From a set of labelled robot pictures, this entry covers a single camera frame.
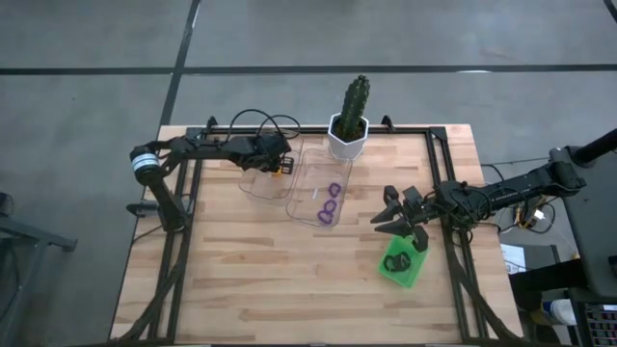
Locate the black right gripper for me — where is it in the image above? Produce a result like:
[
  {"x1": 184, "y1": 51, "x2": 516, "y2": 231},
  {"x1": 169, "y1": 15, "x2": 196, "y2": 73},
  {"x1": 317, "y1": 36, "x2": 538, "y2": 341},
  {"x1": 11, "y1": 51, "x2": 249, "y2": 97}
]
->
[{"x1": 369, "y1": 184, "x2": 447, "y2": 254}]

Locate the small clear plastic bin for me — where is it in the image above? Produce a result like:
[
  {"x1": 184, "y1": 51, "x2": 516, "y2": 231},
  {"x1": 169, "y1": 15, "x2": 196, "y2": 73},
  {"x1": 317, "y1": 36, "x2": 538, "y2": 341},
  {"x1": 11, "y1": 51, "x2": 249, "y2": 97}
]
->
[{"x1": 238, "y1": 126, "x2": 305, "y2": 201}]

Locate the green plastic basket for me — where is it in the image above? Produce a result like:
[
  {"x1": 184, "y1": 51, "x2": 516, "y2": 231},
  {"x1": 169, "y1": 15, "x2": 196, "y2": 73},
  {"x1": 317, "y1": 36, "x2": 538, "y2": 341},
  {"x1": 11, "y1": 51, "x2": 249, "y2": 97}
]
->
[{"x1": 377, "y1": 233, "x2": 431, "y2": 289}]

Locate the large clear plastic bin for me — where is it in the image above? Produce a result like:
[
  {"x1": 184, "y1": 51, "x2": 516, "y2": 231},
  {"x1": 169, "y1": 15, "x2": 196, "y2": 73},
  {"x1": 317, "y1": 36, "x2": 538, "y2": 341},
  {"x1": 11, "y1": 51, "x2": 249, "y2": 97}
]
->
[{"x1": 285, "y1": 147, "x2": 354, "y2": 229}]

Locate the white hexagonal plant pot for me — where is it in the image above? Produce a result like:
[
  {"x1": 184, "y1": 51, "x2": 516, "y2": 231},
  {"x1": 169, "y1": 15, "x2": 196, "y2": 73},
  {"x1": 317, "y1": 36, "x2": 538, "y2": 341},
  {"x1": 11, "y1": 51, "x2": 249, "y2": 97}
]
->
[{"x1": 327, "y1": 112, "x2": 371, "y2": 162}]

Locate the green cactus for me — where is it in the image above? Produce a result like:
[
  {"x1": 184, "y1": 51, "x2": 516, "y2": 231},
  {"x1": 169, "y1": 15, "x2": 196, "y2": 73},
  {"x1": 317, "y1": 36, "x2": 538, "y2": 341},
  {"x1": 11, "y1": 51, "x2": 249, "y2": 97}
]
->
[{"x1": 335, "y1": 74, "x2": 372, "y2": 144}]

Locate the white paper sheet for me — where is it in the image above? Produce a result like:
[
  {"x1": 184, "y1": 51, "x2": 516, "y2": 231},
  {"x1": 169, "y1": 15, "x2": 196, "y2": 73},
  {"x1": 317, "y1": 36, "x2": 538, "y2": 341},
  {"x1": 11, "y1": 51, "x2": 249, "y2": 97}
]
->
[{"x1": 499, "y1": 243, "x2": 527, "y2": 275}]

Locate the black side stand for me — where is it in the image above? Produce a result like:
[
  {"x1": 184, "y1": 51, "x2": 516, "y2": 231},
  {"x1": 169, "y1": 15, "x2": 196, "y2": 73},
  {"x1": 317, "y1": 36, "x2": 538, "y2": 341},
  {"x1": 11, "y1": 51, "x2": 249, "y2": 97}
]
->
[{"x1": 509, "y1": 258, "x2": 587, "y2": 312}]

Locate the white bottle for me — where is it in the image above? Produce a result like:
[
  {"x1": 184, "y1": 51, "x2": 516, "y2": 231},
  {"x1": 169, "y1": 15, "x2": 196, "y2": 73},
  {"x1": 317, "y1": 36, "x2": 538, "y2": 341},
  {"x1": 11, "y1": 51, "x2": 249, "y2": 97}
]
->
[{"x1": 541, "y1": 298, "x2": 578, "y2": 328}]

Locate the grey side desk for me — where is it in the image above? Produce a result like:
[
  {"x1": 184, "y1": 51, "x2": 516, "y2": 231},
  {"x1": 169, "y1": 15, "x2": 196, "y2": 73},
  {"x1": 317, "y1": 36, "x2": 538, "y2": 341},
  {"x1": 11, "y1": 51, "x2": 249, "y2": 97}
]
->
[{"x1": 549, "y1": 144, "x2": 617, "y2": 298}]

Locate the black pole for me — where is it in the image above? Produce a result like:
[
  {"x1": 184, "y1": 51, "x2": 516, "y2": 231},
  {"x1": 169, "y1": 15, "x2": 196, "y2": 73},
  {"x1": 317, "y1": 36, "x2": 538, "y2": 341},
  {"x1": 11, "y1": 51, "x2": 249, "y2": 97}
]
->
[{"x1": 571, "y1": 127, "x2": 617, "y2": 166}]

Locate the backlit keyboard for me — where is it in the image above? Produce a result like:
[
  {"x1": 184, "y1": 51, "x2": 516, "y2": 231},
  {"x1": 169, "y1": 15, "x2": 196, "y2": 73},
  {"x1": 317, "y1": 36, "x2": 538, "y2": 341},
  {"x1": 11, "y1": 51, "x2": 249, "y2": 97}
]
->
[{"x1": 580, "y1": 302, "x2": 617, "y2": 347}]

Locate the grey metal cart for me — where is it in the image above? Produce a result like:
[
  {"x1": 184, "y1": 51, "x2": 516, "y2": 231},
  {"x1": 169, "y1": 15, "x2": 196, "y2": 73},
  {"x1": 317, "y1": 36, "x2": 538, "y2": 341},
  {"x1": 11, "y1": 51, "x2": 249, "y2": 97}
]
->
[{"x1": 0, "y1": 191, "x2": 78, "y2": 347}]

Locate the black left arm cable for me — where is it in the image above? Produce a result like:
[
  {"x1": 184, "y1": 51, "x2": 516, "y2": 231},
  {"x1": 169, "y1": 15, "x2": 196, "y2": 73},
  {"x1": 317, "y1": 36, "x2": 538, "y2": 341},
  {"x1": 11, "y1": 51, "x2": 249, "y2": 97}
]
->
[{"x1": 226, "y1": 108, "x2": 303, "y2": 142}]

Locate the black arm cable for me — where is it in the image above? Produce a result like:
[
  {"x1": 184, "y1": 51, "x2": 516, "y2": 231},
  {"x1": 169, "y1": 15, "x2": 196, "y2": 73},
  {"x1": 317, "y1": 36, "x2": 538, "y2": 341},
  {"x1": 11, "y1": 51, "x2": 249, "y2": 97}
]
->
[
  {"x1": 452, "y1": 182, "x2": 560, "y2": 236},
  {"x1": 226, "y1": 108, "x2": 303, "y2": 142}
]

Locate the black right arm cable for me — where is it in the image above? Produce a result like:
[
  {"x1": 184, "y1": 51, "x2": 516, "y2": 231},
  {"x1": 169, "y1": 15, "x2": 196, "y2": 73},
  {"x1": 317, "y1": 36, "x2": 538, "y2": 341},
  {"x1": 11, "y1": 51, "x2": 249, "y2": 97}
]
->
[{"x1": 452, "y1": 182, "x2": 560, "y2": 236}]

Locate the black metal table frame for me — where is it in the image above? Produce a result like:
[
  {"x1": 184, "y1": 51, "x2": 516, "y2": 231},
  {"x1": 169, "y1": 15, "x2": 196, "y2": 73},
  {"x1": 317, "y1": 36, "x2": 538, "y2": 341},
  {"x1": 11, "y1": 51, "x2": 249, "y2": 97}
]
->
[{"x1": 108, "y1": 115, "x2": 524, "y2": 347}]

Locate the yellow cable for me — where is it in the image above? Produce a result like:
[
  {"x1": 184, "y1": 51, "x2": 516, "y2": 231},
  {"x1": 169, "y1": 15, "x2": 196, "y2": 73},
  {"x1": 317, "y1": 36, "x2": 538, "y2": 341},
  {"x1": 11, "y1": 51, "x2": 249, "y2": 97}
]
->
[{"x1": 513, "y1": 195, "x2": 563, "y2": 228}]

